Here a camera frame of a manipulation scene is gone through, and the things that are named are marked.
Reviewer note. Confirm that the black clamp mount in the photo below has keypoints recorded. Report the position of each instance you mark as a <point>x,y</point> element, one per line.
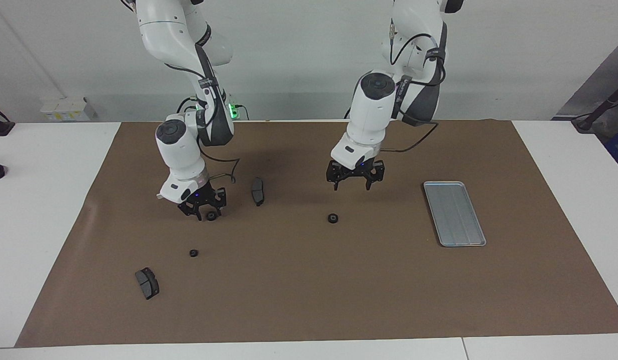
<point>1,127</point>

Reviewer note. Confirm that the long dark grey brake pad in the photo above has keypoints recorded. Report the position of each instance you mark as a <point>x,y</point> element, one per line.
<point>257,191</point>

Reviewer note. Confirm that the short dark grey brake pad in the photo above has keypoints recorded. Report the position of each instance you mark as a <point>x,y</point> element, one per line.
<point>147,283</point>

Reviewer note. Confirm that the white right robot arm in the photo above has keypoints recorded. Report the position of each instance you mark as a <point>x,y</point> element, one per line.
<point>181,150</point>

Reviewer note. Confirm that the brown paper table mat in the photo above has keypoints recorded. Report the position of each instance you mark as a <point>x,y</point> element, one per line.
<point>314,280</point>

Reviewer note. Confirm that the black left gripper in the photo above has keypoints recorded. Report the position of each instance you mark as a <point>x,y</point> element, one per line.
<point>356,173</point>

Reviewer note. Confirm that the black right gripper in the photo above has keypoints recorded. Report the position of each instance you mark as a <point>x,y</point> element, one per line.
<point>201,197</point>

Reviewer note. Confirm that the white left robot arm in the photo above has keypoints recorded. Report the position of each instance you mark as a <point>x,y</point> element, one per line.
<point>371,110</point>

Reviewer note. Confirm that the black stand pole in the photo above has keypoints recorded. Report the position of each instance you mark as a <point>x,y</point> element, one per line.
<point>601,107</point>

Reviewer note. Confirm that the white wall socket boxes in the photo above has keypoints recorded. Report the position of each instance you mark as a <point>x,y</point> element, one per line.
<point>63,107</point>

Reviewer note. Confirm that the silver ribbed metal tray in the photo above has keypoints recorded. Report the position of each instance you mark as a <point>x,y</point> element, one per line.
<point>456,215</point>

